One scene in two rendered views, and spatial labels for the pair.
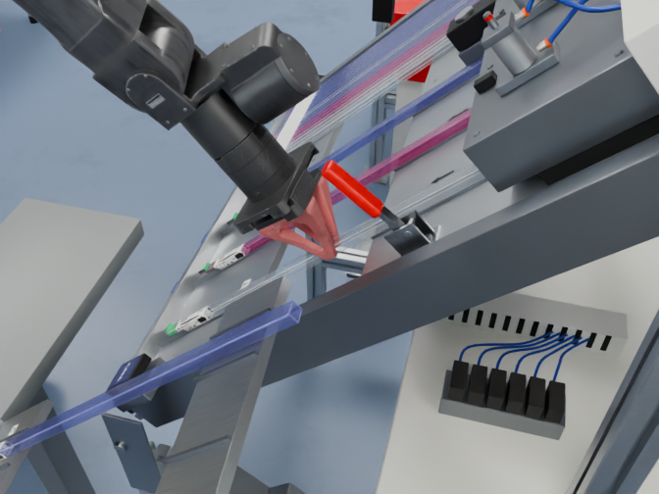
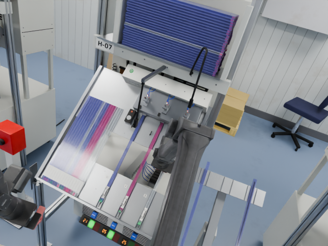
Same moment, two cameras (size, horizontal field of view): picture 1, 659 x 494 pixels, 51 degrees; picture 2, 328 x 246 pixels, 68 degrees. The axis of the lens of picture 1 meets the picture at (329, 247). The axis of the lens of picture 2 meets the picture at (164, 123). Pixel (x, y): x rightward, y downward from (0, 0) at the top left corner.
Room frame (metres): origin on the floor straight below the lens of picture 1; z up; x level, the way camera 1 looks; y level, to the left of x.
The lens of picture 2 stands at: (0.58, 0.93, 1.76)
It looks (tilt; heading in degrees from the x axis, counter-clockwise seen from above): 31 degrees down; 269
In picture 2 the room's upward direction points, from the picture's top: 15 degrees clockwise
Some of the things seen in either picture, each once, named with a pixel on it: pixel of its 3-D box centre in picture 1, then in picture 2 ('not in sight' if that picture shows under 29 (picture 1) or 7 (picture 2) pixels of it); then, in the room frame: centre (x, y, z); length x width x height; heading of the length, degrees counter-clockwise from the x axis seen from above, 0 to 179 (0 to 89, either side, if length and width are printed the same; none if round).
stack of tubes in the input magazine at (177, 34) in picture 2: not in sight; (176, 30); (0.61, -0.32, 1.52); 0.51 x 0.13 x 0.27; 165
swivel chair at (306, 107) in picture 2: not in sight; (310, 106); (-1.43, -2.41, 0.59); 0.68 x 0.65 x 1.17; 161
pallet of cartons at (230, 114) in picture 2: not in sight; (208, 101); (-0.05, -2.57, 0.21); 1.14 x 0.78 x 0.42; 165
